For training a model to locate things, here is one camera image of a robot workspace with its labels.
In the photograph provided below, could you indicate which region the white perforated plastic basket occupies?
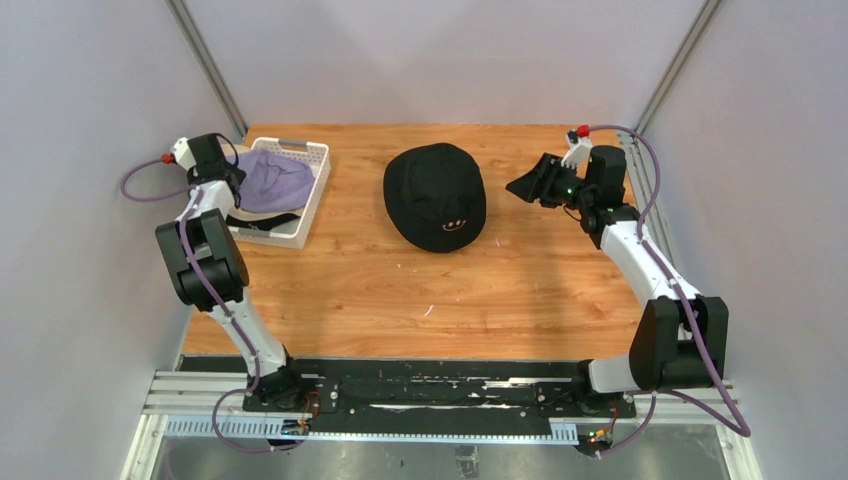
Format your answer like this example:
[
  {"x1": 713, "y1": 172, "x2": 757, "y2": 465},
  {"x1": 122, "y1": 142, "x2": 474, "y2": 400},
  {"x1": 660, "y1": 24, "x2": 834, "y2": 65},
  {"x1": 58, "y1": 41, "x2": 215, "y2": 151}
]
[{"x1": 226, "y1": 137, "x2": 331, "y2": 249}]

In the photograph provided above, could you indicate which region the cream straw-coloured bucket hat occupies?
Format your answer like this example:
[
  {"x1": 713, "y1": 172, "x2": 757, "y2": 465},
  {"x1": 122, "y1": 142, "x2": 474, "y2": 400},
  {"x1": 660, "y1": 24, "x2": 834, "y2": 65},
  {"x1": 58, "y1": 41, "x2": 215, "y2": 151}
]
[{"x1": 226, "y1": 208, "x2": 305, "y2": 234}]

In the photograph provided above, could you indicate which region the white slotted cable duct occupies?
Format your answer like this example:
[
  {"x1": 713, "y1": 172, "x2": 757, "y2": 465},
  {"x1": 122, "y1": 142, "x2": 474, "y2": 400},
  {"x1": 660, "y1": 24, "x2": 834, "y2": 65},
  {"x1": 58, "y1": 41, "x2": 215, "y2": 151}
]
[{"x1": 162, "y1": 415, "x2": 580, "y2": 445}]

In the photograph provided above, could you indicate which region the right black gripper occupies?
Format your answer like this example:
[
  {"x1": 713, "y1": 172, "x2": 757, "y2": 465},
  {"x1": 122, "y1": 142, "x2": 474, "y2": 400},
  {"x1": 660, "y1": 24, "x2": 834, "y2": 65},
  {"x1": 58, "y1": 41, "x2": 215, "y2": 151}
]
[{"x1": 506, "y1": 154, "x2": 594, "y2": 212}]

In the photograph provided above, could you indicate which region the lavender bucket hat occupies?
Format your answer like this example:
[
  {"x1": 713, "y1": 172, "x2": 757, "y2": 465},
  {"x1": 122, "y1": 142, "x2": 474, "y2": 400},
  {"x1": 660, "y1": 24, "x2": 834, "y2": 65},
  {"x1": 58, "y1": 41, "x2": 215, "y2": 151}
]
[{"x1": 239, "y1": 149, "x2": 315, "y2": 213}]

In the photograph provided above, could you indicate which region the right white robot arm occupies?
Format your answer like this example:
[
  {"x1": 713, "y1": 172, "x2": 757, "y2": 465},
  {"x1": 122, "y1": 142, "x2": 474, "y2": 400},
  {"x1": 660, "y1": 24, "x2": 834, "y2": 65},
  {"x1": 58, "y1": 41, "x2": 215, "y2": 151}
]
[{"x1": 506, "y1": 146, "x2": 729, "y2": 417}]

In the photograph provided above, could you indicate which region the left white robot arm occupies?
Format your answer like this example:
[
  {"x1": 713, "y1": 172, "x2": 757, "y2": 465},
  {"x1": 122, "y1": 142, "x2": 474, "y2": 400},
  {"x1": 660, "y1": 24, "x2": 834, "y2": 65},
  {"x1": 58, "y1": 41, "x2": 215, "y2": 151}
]
[{"x1": 155, "y1": 133, "x2": 307, "y2": 413}]

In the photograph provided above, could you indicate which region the beige bucket hat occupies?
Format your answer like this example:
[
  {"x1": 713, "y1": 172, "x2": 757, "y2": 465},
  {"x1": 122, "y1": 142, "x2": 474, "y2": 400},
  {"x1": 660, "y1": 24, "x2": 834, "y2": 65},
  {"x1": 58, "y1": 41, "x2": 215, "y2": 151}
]
[{"x1": 382, "y1": 143, "x2": 487, "y2": 254}]

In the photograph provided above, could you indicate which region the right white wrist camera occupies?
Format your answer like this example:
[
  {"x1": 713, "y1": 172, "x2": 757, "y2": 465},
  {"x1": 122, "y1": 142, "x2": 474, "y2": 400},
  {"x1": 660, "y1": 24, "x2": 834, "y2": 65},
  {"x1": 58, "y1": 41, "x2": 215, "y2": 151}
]
[{"x1": 561, "y1": 125, "x2": 593, "y2": 169}]

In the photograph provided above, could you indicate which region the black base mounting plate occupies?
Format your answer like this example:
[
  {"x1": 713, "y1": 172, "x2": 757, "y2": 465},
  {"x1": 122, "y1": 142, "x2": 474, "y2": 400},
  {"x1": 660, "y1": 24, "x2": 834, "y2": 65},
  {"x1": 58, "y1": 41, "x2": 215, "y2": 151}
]
[{"x1": 217, "y1": 358, "x2": 637, "y2": 434}]

